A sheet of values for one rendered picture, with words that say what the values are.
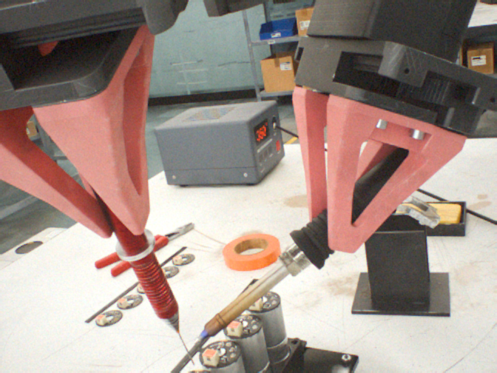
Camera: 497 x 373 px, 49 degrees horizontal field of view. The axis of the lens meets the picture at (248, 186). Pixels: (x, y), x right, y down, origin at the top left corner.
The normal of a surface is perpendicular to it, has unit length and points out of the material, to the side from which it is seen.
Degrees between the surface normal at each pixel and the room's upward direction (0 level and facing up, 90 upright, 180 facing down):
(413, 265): 90
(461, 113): 90
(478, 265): 0
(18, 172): 130
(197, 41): 90
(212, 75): 90
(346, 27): 62
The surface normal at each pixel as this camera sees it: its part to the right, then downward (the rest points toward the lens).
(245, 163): -0.39, 0.37
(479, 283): -0.18, -0.93
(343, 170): 0.17, 0.59
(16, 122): 0.96, -0.16
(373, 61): -0.92, -0.20
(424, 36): 0.29, 0.26
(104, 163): 0.01, 0.87
